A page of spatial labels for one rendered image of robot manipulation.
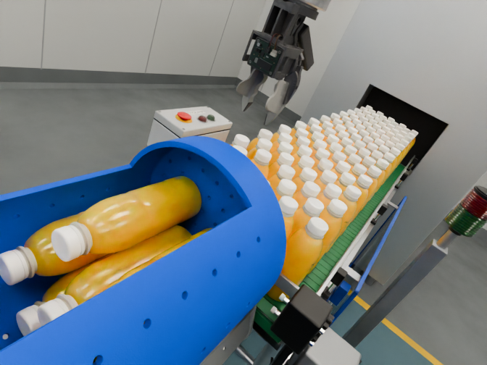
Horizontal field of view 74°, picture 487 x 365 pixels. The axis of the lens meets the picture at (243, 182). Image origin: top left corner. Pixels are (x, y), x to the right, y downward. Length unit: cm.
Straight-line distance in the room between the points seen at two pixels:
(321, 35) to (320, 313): 448
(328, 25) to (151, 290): 472
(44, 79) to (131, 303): 337
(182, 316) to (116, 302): 7
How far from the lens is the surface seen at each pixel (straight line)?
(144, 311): 28
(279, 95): 62
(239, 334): 71
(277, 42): 56
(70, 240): 41
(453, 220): 86
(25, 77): 352
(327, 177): 88
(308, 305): 64
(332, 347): 82
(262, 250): 40
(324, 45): 487
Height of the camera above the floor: 143
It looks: 29 degrees down
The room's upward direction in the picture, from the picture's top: 25 degrees clockwise
